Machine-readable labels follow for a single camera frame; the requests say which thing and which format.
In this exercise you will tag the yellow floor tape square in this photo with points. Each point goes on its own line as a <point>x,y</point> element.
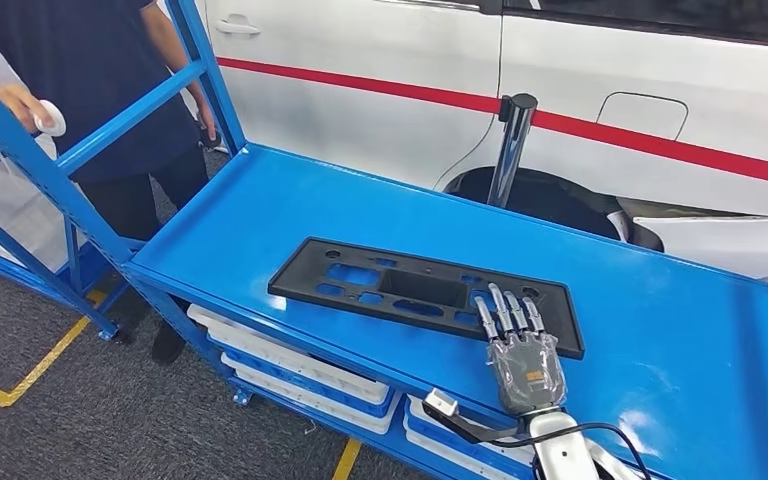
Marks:
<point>46,361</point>

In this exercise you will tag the chrome stanchion post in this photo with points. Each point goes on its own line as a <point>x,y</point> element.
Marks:
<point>513,146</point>

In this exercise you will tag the person's right hand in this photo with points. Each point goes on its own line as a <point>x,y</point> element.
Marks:
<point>20,102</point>

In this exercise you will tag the white tape roll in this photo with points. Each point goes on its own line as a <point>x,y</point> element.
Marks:
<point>58,112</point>

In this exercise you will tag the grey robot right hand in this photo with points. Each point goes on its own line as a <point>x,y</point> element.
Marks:
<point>526,378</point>

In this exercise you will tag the yellow floor tape line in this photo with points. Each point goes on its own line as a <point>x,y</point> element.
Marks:
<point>347,460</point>

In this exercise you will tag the black handheld device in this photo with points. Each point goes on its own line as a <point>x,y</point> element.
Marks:
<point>210,140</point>

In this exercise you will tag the black plastic mounting plate part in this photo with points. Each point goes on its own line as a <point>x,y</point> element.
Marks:
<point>291,285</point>

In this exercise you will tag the person's left hand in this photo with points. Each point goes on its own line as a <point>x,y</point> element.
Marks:
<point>207,119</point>

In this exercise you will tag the white car with red stripe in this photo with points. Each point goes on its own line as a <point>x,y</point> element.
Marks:
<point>357,112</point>

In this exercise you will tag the white car body panel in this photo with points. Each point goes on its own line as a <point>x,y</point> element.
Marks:
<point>722,245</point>

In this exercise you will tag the person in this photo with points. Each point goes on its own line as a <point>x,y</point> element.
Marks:
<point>92,66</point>

